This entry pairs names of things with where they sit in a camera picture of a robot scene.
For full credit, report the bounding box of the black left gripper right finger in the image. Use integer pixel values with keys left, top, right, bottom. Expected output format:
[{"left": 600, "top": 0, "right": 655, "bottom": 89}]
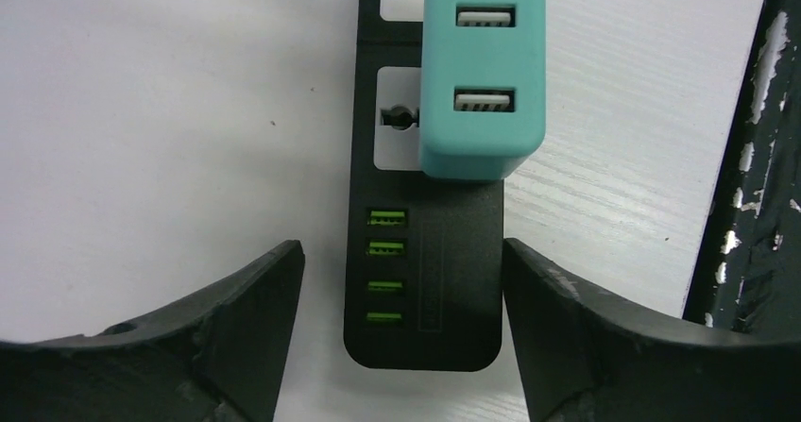
[{"left": 502, "top": 238, "right": 800, "bottom": 421}]

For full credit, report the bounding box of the black power strip green USB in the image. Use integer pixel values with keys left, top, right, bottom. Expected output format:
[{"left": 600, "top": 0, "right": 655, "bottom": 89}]
[{"left": 343, "top": 0, "right": 503, "bottom": 372}]

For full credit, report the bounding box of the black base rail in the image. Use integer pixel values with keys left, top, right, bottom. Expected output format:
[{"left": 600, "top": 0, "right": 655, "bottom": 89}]
[{"left": 683, "top": 0, "right": 800, "bottom": 338}]

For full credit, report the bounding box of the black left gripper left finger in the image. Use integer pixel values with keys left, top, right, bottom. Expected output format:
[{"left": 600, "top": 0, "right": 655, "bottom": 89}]
[{"left": 1, "top": 240, "right": 305, "bottom": 421}]

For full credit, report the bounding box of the teal USB charger plug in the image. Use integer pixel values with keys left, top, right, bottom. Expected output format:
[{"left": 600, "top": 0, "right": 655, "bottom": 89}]
[{"left": 419, "top": 0, "right": 546, "bottom": 181}]

